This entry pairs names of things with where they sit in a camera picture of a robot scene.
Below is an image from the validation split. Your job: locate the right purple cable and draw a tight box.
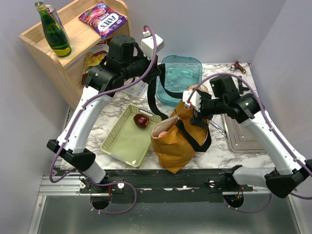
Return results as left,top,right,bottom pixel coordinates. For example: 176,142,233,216
187,73,312,213

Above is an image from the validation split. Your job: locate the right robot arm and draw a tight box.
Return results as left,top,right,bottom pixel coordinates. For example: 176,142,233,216
182,73,312,198

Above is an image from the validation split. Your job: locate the light green plastic basket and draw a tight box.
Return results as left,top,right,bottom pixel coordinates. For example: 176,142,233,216
100,103,162,168

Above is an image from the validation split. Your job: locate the wooden shelf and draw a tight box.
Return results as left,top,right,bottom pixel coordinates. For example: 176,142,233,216
18,0,131,110

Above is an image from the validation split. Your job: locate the red apple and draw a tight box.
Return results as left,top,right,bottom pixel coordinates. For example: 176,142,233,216
133,114,150,129

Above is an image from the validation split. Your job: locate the red silver soda can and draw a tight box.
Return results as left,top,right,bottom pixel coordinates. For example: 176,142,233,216
46,4,64,30

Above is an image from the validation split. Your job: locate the pink plastic grocery bag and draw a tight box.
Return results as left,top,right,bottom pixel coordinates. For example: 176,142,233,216
158,131,167,138

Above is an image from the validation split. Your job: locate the small brown silver tool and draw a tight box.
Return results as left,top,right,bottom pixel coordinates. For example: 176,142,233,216
230,61,247,74

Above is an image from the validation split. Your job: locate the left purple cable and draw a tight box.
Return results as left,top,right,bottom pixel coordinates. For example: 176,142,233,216
49,24,159,215

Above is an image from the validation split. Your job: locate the purple cable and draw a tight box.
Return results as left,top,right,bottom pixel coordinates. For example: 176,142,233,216
187,73,312,213
49,24,159,215

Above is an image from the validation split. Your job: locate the orange tote bag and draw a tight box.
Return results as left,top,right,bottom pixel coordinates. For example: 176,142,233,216
146,62,212,175

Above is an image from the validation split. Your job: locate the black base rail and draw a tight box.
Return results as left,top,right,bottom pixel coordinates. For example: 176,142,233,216
80,169,253,203

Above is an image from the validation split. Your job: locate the purple Fox's candy bag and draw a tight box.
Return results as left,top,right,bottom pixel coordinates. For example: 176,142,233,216
78,1,127,39

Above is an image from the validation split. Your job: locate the brown potato chips bag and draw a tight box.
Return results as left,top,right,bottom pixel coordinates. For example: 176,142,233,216
81,38,111,85

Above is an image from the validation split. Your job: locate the teal transparent plastic container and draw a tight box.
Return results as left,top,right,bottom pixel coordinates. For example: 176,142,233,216
156,55,202,107

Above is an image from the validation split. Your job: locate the clear plastic compartment box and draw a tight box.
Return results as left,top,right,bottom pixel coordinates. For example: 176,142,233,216
123,81,148,98

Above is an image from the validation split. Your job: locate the black clamp tool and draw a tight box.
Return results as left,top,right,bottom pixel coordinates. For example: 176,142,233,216
237,79,249,95

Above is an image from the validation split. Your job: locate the silver metal tray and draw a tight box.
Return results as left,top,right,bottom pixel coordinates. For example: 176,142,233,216
222,114,265,153

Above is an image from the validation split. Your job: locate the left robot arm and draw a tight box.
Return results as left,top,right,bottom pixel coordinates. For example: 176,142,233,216
47,34,164,193

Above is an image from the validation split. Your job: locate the green glass bottle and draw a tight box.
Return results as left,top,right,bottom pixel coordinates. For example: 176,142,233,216
35,1,72,58

